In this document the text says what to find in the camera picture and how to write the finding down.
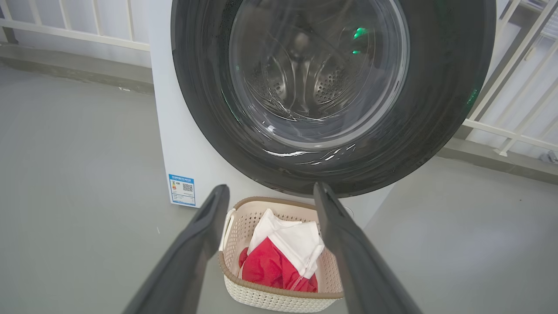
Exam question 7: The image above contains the perforated steel drum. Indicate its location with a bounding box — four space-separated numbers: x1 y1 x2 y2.
238 13 393 131

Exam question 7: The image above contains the white front-load washing machine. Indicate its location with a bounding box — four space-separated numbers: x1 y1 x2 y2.
148 0 497 229

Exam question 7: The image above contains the cream perforated laundry basket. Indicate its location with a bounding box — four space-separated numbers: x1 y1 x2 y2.
218 196 345 313

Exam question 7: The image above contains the blue energy label sticker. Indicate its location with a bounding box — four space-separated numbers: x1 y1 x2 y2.
168 174 196 207

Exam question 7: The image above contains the white metal railing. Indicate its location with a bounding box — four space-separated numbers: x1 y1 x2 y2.
0 0 151 52
453 0 558 157

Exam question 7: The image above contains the red garment with white stripe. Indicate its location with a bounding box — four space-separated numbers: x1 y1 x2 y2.
238 246 319 294

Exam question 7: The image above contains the red and white zip jacket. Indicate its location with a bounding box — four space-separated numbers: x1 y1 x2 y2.
248 208 325 280

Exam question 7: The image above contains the dark grey round glass door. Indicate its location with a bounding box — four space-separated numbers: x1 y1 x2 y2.
171 0 497 199

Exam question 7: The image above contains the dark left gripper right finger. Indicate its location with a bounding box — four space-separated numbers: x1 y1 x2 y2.
313 182 423 314

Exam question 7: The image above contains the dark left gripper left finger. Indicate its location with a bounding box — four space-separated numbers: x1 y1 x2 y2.
122 184 230 314

